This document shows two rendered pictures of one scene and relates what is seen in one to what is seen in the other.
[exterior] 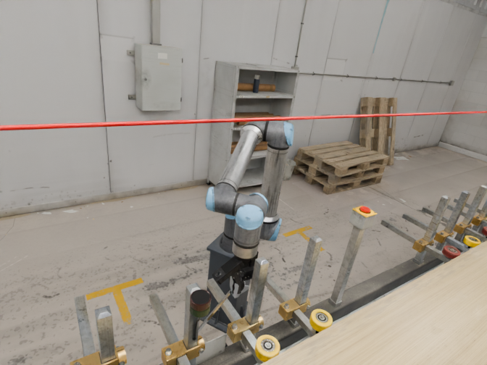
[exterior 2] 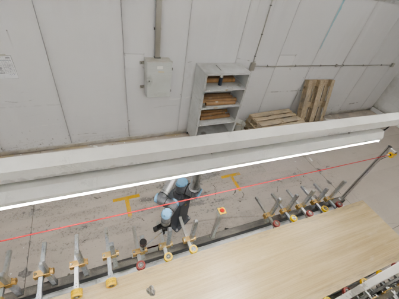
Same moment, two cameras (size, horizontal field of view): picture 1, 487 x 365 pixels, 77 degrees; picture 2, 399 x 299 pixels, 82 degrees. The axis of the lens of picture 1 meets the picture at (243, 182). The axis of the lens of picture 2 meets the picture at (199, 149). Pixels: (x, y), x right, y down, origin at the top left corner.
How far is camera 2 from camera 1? 133 cm
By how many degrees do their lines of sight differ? 17
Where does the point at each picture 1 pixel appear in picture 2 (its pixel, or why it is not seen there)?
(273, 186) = (196, 180)
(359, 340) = (203, 260)
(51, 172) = (97, 126)
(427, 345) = (230, 267)
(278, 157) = not seen: hidden behind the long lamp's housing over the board
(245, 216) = (163, 215)
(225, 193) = (161, 198)
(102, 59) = (125, 67)
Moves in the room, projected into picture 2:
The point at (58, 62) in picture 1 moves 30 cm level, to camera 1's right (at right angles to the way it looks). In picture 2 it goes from (101, 70) to (119, 75)
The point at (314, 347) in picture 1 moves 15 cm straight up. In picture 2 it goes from (184, 260) to (187, 253)
